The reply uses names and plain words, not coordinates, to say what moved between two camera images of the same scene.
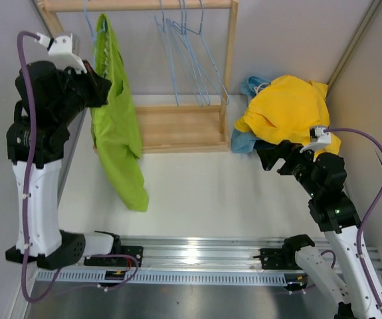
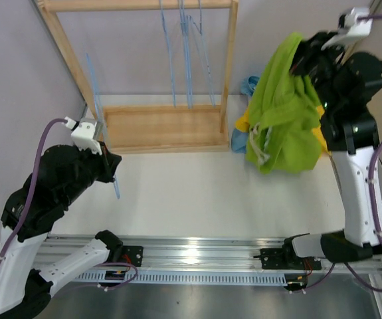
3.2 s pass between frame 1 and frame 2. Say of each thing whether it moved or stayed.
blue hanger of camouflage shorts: moved
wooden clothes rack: stayed
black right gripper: moved
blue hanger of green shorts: moved
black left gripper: moved
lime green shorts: moved
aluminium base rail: stayed
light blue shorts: stayed
